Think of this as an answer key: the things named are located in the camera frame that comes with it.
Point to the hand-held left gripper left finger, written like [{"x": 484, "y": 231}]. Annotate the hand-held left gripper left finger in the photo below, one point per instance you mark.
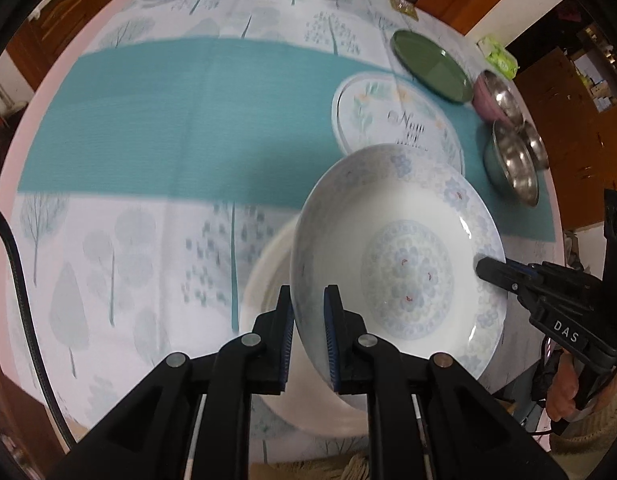
[{"x": 287, "y": 320}]

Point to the small snack packet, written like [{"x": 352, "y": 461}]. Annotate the small snack packet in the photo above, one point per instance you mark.
[{"x": 404, "y": 7}]

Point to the green plate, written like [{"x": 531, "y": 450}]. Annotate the green plate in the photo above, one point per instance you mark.
[{"x": 433, "y": 67}]

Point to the person's right forearm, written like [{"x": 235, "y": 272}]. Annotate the person's right forearm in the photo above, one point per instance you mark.
[{"x": 600, "y": 427}]

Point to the round leaf print plate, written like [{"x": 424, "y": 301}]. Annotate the round leaf print plate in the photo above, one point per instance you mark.
[{"x": 373, "y": 115}]

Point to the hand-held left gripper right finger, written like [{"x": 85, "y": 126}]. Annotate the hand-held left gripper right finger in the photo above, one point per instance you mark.
[{"x": 331, "y": 325}]

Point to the small steel bowl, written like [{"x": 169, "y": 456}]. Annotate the small steel bowl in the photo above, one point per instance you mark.
[{"x": 535, "y": 142}]

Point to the plain white plate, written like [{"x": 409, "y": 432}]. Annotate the plain white plate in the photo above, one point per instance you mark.
[{"x": 268, "y": 300}]

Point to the green tissue packet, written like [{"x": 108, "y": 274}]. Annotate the green tissue packet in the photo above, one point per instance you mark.
[{"x": 498, "y": 57}]

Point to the person's right hand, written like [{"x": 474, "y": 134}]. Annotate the person's right hand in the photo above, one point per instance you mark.
[{"x": 563, "y": 392}]

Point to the wooden cabinet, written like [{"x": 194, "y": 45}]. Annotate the wooden cabinet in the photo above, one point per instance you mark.
[{"x": 73, "y": 5}]

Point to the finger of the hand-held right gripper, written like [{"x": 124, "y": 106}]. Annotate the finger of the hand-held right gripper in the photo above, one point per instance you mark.
[{"x": 495, "y": 271}]

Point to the pink steel bowl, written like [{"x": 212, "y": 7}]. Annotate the pink steel bowl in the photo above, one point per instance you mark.
[{"x": 498, "y": 97}]

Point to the tree print tablecloth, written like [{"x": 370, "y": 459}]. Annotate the tree print tablecloth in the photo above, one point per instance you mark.
[{"x": 138, "y": 260}]

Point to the large steel bowl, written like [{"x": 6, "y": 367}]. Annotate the large steel bowl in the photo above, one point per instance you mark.
[{"x": 513, "y": 165}]

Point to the teal table runner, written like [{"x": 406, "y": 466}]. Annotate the teal table runner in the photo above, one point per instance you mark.
[{"x": 163, "y": 120}]

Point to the white blue floral plate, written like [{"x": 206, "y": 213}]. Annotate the white blue floral plate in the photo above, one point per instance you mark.
[{"x": 413, "y": 220}]

